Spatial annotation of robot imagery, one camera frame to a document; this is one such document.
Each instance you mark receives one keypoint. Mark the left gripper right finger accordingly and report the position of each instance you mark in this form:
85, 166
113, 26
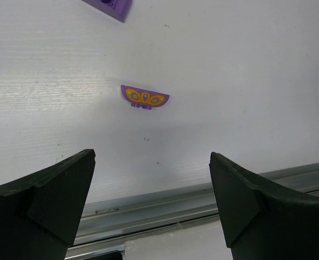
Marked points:
262, 219

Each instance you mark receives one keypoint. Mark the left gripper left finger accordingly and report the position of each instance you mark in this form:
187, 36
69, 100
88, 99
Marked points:
40, 213

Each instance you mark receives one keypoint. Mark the purple butterfly half lego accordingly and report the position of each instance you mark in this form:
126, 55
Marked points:
146, 99

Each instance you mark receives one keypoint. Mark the purple sloped lego brick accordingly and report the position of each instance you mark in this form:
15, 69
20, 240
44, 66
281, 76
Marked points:
117, 9

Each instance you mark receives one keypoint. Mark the aluminium front rail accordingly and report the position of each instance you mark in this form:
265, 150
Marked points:
105, 226

